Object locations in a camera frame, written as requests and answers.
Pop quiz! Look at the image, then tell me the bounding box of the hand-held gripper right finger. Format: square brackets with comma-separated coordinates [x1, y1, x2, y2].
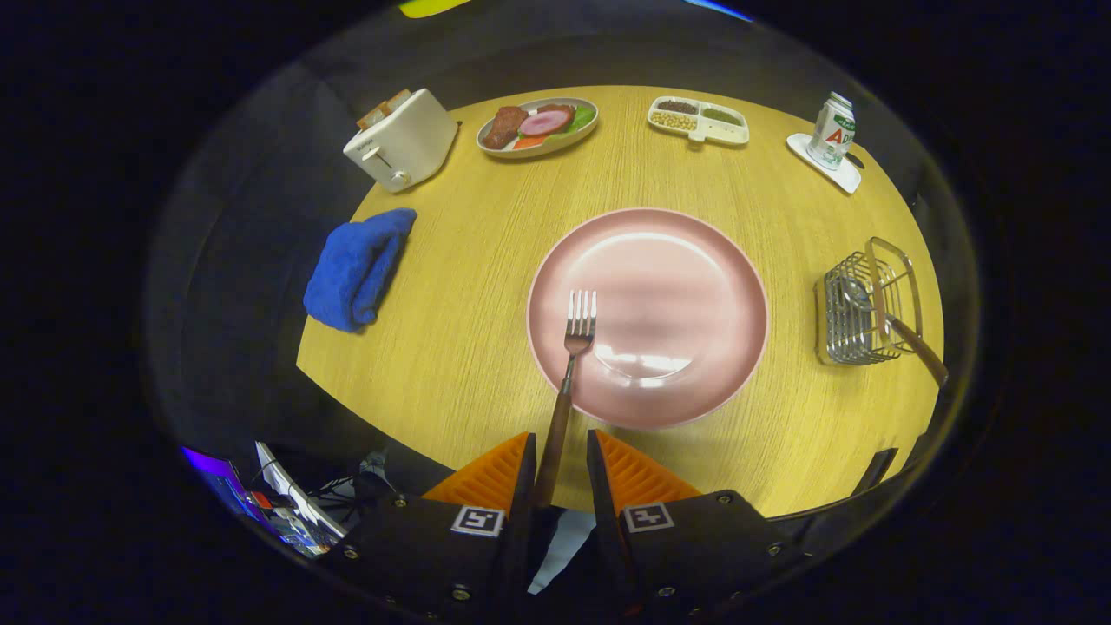
[587, 429, 813, 622]

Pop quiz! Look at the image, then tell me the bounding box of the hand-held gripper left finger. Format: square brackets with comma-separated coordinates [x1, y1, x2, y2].
[325, 431, 539, 622]

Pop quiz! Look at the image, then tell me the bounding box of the metal fork wooden handle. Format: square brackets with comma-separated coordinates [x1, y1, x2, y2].
[531, 289, 598, 509]

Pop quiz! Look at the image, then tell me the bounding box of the metal spoon wooden handle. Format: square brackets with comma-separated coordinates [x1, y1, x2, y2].
[838, 273, 950, 388]

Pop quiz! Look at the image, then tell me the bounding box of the pink plate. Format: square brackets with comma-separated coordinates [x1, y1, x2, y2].
[526, 207, 770, 431]

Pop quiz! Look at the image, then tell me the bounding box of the black table clamp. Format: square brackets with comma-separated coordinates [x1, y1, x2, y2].
[855, 447, 900, 496]

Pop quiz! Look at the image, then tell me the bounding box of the glowing purple screen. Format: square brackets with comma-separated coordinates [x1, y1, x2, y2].
[181, 445, 266, 526]

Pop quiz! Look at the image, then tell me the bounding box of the blue towel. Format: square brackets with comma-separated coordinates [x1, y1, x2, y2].
[303, 207, 418, 333]

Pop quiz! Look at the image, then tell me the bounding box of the grey food plate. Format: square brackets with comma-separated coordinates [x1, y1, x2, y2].
[476, 96, 600, 160]

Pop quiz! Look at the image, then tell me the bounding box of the green lettuce leaf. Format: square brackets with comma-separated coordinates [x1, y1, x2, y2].
[547, 106, 596, 144]

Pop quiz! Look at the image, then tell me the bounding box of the pink ham slice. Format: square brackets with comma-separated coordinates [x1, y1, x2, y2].
[518, 108, 574, 137]

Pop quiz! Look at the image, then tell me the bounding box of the large brown meat piece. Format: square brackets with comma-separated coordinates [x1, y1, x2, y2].
[482, 106, 529, 150]

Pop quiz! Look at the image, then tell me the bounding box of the white divided snack tray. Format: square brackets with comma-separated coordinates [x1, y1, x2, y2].
[647, 95, 750, 146]

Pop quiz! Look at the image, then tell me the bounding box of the white toaster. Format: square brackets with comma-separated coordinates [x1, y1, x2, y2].
[343, 88, 459, 194]

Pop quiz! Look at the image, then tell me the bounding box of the white coaster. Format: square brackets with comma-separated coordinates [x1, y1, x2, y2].
[786, 132, 863, 194]

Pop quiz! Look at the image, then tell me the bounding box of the white drink bottle green label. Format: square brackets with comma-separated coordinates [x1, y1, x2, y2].
[805, 91, 857, 171]

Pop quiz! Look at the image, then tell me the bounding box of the metal wire basket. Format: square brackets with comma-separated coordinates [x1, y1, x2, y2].
[813, 236, 924, 366]

